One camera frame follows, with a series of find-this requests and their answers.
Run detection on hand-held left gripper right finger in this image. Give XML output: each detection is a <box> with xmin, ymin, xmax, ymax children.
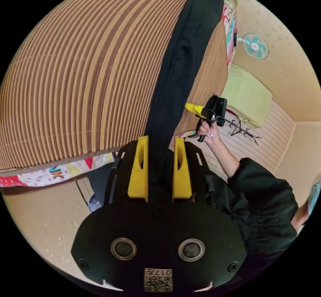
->
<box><xmin>172</xmin><ymin>137</ymin><xmax>193</xmax><ymax>200</ymax></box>

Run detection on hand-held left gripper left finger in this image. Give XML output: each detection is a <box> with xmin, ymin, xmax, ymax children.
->
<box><xmin>127</xmin><ymin>135</ymin><xmax>149</xmax><ymax>200</ymax></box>

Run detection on black pants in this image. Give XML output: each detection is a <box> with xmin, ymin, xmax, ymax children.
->
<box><xmin>143</xmin><ymin>0</ymin><xmax>225</xmax><ymax>197</ymax></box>

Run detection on person's right forearm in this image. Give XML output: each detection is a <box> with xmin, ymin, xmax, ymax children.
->
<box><xmin>209</xmin><ymin>136</ymin><xmax>242</xmax><ymax>178</ymax></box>

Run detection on person's right hand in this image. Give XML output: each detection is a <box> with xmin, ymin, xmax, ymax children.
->
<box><xmin>196</xmin><ymin>117</ymin><xmax>221</xmax><ymax>146</ymax></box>

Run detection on striped floor mat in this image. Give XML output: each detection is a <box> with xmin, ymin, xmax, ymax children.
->
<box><xmin>173</xmin><ymin>100</ymin><xmax>294</xmax><ymax>177</ymax></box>

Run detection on white and teal fan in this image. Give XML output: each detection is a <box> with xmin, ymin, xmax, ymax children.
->
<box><xmin>235</xmin><ymin>32</ymin><xmax>270</xmax><ymax>61</ymax></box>

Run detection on person's body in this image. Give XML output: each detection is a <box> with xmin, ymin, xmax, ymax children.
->
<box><xmin>86</xmin><ymin>157</ymin><xmax>321</xmax><ymax>281</ymax></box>

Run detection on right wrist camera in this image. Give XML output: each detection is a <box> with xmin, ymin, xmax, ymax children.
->
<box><xmin>216</xmin><ymin>97</ymin><xmax>228</xmax><ymax>127</ymax></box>

